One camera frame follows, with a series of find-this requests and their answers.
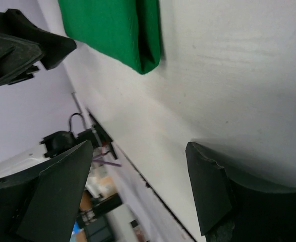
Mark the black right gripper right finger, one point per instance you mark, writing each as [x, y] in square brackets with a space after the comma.
[234, 205]

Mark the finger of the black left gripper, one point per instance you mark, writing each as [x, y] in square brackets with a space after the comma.
[17, 59]
[55, 48]

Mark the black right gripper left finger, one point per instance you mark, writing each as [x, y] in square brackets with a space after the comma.
[39, 200]

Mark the green t shirt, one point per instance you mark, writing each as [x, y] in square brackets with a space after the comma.
[127, 31]

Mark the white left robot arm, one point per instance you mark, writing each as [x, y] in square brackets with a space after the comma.
[55, 144]

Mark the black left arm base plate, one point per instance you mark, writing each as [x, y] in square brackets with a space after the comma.
[96, 134]

